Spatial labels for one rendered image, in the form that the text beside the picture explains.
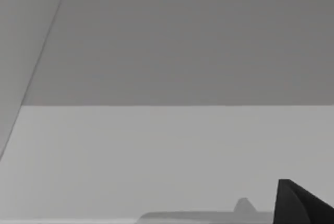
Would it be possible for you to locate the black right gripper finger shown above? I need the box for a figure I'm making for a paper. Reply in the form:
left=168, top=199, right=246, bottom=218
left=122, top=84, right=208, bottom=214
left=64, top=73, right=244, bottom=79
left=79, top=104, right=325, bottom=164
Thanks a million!
left=272, top=179, right=334, bottom=224

